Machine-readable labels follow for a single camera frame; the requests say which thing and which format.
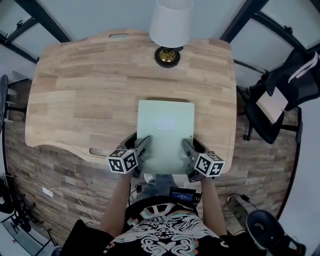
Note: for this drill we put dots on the light wooden desk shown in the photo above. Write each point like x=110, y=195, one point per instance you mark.
x=95, y=95

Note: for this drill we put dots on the black equipment stand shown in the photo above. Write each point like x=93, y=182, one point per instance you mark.
x=12, y=200

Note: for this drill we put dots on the white power adapter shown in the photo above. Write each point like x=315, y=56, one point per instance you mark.
x=47, y=191

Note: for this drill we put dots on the beige flat box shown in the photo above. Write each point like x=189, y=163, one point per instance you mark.
x=272, y=105

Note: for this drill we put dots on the white shade brass table lamp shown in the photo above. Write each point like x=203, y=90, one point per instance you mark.
x=171, y=25

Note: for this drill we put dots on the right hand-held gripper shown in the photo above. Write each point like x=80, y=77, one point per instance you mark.
x=208, y=165

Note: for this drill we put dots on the person's left forearm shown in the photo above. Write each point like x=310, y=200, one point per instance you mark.
x=117, y=205

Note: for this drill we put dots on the person's black printed shirt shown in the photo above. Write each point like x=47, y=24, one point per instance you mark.
x=165, y=230

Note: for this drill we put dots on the black framed window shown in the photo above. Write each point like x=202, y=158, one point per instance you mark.
x=275, y=30
x=45, y=15

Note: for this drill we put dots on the person's right forearm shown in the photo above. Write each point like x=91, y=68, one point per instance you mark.
x=212, y=207

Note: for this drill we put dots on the black mesh office chair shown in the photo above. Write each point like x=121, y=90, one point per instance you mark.
x=267, y=117

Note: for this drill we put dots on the person's grey trouser leg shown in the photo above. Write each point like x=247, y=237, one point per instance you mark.
x=156, y=186

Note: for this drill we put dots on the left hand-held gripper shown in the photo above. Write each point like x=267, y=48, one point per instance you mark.
x=123, y=161

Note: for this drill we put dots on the small black screen device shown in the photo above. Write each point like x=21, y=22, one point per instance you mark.
x=182, y=194

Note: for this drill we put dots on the black marble round side table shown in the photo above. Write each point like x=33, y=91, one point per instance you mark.
x=3, y=100

